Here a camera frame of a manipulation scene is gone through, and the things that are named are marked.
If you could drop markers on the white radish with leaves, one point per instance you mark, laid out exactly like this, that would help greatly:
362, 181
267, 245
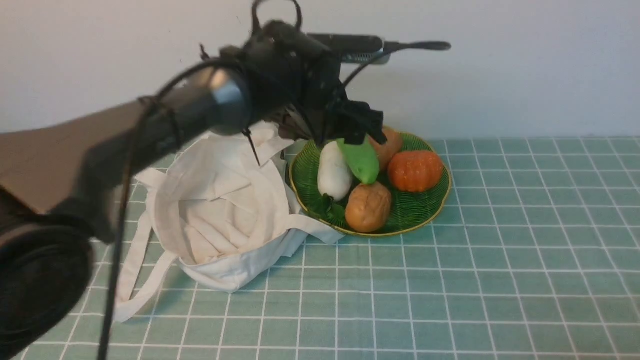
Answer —
334, 180

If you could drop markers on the green leaf-shaped plate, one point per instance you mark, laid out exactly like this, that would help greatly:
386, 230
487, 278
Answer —
408, 210

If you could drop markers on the green checkered tablecloth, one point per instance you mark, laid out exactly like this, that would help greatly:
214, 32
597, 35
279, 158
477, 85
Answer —
535, 256

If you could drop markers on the brown potato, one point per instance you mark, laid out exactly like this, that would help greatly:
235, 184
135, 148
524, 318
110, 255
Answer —
387, 151
368, 207

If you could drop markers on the white cloth tote bag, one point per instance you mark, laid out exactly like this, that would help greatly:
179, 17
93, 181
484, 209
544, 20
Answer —
222, 211

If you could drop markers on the brown potato front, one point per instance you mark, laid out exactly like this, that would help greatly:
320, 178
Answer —
368, 207

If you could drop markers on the brown potato rear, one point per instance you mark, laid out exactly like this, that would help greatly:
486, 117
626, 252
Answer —
387, 151

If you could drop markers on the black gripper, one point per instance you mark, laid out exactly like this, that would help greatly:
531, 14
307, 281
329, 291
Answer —
291, 79

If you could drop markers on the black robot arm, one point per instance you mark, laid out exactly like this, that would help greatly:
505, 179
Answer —
64, 185

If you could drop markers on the green cucumber vegetable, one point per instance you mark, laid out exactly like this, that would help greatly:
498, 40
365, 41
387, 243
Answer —
361, 159

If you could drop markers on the orange pumpkin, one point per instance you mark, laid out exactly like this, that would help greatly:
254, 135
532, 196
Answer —
415, 171

